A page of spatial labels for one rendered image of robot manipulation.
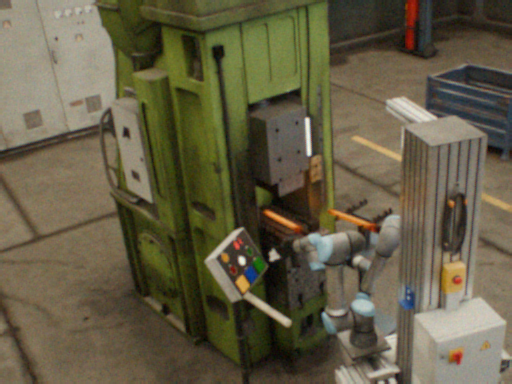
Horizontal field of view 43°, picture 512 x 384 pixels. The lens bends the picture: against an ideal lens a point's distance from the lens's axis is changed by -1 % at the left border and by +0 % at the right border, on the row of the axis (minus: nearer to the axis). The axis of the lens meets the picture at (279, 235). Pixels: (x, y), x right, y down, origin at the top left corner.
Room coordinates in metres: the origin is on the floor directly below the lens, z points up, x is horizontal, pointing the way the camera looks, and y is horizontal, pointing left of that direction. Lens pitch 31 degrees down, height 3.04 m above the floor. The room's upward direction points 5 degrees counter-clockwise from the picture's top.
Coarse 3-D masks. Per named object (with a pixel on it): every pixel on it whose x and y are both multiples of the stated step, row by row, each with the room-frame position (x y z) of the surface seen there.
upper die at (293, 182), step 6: (300, 174) 3.54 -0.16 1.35; (258, 180) 3.58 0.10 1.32; (282, 180) 3.45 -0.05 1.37; (288, 180) 3.48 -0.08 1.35; (294, 180) 3.51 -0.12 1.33; (300, 180) 3.54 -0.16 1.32; (258, 186) 3.59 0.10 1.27; (264, 186) 3.54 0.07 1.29; (270, 186) 3.49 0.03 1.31; (276, 186) 3.45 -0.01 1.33; (282, 186) 3.45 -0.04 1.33; (288, 186) 3.48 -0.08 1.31; (294, 186) 3.51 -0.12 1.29; (300, 186) 3.54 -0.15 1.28; (276, 192) 3.45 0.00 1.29; (282, 192) 3.45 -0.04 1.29
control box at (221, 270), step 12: (228, 240) 3.11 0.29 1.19; (240, 240) 3.14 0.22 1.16; (216, 252) 3.00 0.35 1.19; (228, 252) 3.02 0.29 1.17; (240, 252) 3.08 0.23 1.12; (252, 252) 3.14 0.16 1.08; (216, 264) 2.92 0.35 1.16; (228, 264) 2.96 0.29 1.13; (240, 264) 3.02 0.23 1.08; (264, 264) 3.15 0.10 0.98; (216, 276) 2.92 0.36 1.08; (228, 276) 2.90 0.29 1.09; (240, 276) 2.96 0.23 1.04; (228, 288) 2.89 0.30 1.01
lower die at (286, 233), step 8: (264, 208) 3.81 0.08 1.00; (264, 216) 3.71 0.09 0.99; (280, 216) 3.70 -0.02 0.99; (272, 224) 3.60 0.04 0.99; (280, 224) 3.59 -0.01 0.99; (296, 224) 3.57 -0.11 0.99; (304, 224) 3.57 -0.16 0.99; (264, 232) 3.57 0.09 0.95; (272, 232) 3.52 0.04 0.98; (280, 232) 3.51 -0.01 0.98; (288, 232) 3.48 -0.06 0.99; (280, 240) 3.45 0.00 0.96; (296, 240) 3.49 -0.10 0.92
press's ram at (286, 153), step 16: (272, 96) 3.80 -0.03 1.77; (256, 112) 3.55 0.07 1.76; (272, 112) 3.53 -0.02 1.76; (288, 112) 3.51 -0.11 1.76; (304, 112) 3.57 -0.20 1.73; (256, 128) 3.47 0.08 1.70; (272, 128) 3.42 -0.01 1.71; (288, 128) 3.50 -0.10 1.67; (304, 128) 3.57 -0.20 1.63; (256, 144) 3.49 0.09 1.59; (272, 144) 3.42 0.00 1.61; (288, 144) 3.49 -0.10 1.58; (304, 144) 3.57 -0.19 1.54; (256, 160) 3.50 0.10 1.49; (272, 160) 3.41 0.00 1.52; (288, 160) 3.49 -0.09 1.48; (304, 160) 3.56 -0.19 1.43; (256, 176) 3.51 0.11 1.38; (272, 176) 3.41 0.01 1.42; (288, 176) 3.48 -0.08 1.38
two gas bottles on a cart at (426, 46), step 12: (408, 0) 10.74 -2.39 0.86; (420, 0) 10.51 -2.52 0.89; (408, 12) 10.74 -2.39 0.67; (420, 12) 10.53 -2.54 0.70; (432, 12) 10.61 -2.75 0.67; (408, 24) 10.73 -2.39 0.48; (420, 24) 10.52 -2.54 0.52; (408, 36) 10.72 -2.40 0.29; (420, 36) 10.51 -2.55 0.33; (408, 48) 10.72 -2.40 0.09; (420, 48) 10.51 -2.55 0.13; (432, 48) 10.43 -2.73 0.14
